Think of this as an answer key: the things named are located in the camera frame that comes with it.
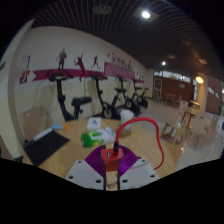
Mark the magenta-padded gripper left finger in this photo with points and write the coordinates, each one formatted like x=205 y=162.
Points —
x=88 y=173

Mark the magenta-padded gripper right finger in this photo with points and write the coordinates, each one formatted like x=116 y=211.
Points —
x=136 y=171

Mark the red charger block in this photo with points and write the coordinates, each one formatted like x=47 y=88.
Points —
x=111 y=160

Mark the green wet wipes pack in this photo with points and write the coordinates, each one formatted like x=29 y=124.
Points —
x=95 y=137

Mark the round wooden coaster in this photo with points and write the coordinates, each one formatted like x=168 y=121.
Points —
x=125 y=133

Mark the small white box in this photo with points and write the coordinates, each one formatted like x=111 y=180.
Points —
x=93 y=123

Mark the black mouse pad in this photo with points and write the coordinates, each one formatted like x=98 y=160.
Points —
x=45 y=146

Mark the white translucent cup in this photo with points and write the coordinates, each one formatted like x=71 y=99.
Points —
x=126 y=118

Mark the blue and orange marker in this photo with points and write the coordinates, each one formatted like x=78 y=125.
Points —
x=59 y=126

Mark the white flat strip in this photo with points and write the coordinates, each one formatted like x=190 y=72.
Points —
x=41 y=134

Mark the plain wooden chair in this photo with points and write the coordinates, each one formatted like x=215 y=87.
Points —
x=33 y=121

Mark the wooden chairs and tables group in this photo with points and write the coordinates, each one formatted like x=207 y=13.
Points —
x=200 y=126

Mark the exercise bikes group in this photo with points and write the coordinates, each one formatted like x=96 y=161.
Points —
x=60 y=93

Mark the ceiling lights group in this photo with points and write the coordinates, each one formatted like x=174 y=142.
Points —
x=145 y=14

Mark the magenta sports wall decal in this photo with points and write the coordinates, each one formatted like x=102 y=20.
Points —
x=43 y=74

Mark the small red wall sign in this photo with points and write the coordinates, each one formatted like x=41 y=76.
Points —
x=24 y=77

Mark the white wall poster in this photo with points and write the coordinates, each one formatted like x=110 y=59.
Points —
x=25 y=62

